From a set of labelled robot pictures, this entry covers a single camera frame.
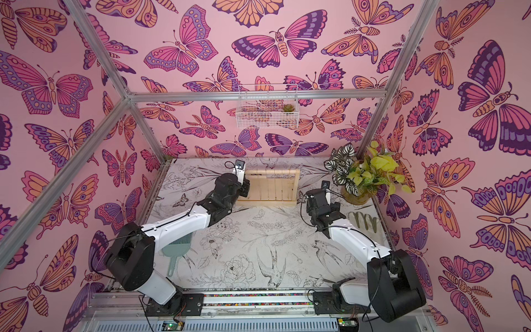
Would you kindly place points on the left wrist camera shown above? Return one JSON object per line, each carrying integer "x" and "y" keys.
{"x": 239, "y": 170}

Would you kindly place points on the white wire wall basket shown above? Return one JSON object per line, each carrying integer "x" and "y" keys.
{"x": 261, "y": 106}

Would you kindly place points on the small succulent in basket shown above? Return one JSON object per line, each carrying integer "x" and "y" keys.
{"x": 288, "y": 108}

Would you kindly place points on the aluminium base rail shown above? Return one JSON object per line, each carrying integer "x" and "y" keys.
{"x": 261, "y": 310}

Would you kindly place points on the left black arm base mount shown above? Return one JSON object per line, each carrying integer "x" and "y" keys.
{"x": 187, "y": 304}

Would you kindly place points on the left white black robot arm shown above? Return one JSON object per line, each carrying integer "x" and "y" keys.
{"x": 130, "y": 259}

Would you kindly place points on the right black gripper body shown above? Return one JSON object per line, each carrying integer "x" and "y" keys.
{"x": 313, "y": 201}

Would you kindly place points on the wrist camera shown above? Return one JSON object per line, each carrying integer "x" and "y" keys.
{"x": 239, "y": 170}
{"x": 325, "y": 186}

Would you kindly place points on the beige green gardening glove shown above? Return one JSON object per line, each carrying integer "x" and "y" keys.
{"x": 369, "y": 225}

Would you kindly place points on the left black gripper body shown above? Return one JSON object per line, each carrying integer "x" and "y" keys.
{"x": 244, "y": 191}

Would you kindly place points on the potted green leafy plant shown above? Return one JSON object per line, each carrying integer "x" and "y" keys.
{"x": 378, "y": 170}

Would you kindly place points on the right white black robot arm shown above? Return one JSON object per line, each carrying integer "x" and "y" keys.
{"x": 393, "y": 286}

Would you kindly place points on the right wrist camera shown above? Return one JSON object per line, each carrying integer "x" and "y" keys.
{"x": 325, "y": 186}

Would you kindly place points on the metal cage frame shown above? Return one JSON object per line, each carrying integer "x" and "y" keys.
{"x": 29, "y": 220}

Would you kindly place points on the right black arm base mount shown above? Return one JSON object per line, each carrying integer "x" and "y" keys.
{"x": 333, "y": 302}

